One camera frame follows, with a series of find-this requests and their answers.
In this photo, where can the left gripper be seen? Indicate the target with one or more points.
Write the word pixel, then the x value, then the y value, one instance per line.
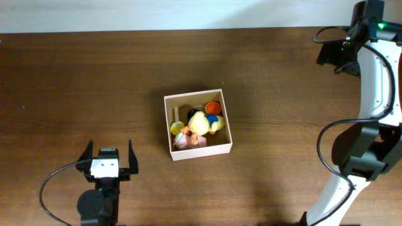
pixel 83 166

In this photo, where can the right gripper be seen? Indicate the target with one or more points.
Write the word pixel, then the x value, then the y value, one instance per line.
pixel 328 53

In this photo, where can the yellow wooden rattle drum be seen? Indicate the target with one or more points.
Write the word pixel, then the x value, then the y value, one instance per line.
pixel 177 125

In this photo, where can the pink white bunny figurine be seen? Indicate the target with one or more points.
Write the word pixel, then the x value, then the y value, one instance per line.
pixel 183 142

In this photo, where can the black round puck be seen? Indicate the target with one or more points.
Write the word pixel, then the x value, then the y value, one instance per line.
pixel 191 113

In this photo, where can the yellow plush duck toy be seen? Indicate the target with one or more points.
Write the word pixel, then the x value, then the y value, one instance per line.
pixel 201 124

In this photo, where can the orange round puck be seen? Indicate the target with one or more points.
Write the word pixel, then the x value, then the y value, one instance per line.
pixel 213 108

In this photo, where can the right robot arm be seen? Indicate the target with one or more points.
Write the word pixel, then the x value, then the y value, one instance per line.
pixel 372 145

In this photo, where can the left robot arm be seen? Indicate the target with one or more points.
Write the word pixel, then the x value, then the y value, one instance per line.
pixel 100 205

